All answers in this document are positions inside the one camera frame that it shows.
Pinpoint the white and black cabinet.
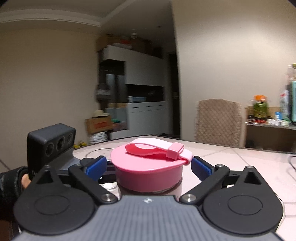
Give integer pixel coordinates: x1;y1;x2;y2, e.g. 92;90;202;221
97;45;169;140

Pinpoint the pink Hello Kitty bottle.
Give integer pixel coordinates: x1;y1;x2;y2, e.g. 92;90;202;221
117;179;183;200

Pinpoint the wooden side shelf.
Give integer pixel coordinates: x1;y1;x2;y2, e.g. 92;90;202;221
243;105;295;153

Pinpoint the pink bottle cap with strap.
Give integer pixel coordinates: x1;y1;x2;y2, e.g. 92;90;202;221
110;138;193;193

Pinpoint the left hand in black sleeve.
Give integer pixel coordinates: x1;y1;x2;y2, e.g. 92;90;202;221
0;167;31;221

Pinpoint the green pickle jar orange lid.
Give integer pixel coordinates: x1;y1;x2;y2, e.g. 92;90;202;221
253;95;268;119

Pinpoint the clear glass bowl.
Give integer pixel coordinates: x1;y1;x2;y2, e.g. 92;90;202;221
85;148;114;161

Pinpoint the teal toaster oven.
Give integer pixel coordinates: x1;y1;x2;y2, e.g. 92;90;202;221
287;81;296;126

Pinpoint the cardboard box with hat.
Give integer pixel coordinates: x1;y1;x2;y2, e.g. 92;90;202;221
85;109;113;135

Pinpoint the hanging dark bag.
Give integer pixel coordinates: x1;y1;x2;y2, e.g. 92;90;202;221
95;83;111;102

